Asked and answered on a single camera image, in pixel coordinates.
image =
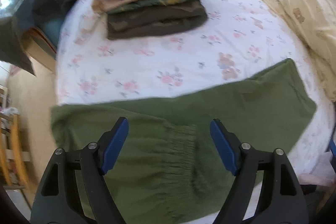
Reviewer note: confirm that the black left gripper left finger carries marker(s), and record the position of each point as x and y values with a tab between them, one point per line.
57	199

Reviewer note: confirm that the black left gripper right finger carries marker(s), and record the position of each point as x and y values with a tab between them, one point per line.
281	198

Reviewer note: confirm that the olive green pants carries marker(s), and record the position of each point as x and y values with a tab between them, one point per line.
169	170

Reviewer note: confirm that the wooden chair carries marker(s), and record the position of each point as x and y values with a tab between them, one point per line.
14	160

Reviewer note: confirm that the white floral bed sheet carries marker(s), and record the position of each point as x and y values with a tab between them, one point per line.
240	39

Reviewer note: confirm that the camouflage folded garment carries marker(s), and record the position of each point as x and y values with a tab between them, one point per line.
144	3

